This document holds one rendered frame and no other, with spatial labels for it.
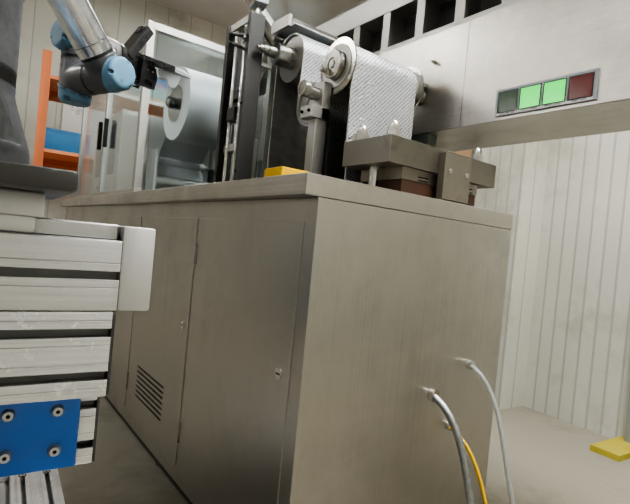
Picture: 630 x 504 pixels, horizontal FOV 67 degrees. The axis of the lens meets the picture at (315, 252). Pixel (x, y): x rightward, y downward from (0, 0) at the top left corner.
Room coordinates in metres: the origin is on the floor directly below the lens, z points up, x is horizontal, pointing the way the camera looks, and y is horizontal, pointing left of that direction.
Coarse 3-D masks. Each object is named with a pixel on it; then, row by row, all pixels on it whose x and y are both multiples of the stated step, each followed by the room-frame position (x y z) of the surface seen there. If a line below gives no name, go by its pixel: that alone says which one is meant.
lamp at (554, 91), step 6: (546, 84) 1.15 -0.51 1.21; (552, 84) 1.14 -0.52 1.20; (558, 84) 1.13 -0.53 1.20; (564, 84) 1.12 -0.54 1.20; (546, 90) 1.15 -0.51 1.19; (552, 90) 1.14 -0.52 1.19; (558, 90) 1.13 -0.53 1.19; (564, 90) 1.11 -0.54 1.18; (546, 96) 1.15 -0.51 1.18; (552, 96) 1.14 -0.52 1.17; (558, 96) 1.12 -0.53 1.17; (546, 102) 1.15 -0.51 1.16; (552, 102) 1.14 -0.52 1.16
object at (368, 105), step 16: (352, 80) 1.23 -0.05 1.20; (352, 96) 1.23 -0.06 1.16; (368, 96) 1.26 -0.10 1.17; (384, 96) 1.30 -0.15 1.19; (400, 96) 1.33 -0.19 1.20; (352, 112) 1.23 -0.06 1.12; (368, 112) 1.27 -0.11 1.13; (384, 112) 1.30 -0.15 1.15; (400, 112) 1.34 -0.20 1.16; (352, 128) 1.24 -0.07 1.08; (368, 128) 1.27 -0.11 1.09; (384, 128) 1.30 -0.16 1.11; (400, 128) 1.34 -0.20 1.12
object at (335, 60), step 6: (330, 54) 1.27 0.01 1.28; (336, 54) 1.25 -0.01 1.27; (342, 54) 1.24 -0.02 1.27; (330, 60) 1.27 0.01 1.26; (336, 60) 1.25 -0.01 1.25; (342, 60) 1.24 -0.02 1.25; (324, 66) 1.29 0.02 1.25; (330, 66) 1.27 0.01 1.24; (336, 66) 1.24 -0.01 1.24; (342, 66) 1.24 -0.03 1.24; (330, 72) 1.26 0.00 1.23; (336, 72) 1.25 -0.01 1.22; (342, 72) 1.25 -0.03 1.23; (330, 78) 1.27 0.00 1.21; (336, 78) 1.27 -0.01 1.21
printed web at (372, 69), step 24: (312, 48) 1.44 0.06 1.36; (360, 48) 1.27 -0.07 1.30; (312, 72) 1.44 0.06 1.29; (360, 72) 1.24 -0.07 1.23; (384, 72) 1.29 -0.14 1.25; (408, 72) 1.36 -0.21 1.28; (288, 96) 1.57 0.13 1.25; (336, 96) 1.35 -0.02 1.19; (408, 96) 1.35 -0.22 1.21; (288, 120) 1.57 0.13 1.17; (336, 120) 1.37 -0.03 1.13; (288, 144) 1.58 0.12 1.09
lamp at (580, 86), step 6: (570, 78) 1.11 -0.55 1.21; (576, 78) 1.09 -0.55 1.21; (582, 78) 1.08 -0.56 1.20; (588, 78) 1.07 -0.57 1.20; (570, 84) 1.10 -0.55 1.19; (576, 84) 1.09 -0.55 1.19; (582, 84) 1.08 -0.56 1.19; (588, 84) 1.07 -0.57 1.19; (570, 90) 1.10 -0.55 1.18; (576, 90) 1.09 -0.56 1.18; (582, 90) 1.08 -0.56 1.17; (588, 90) 1.07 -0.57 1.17; (570, 96) 1.10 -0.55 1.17; (576, 96) 1.09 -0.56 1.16; (582, 96) 1.08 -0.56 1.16
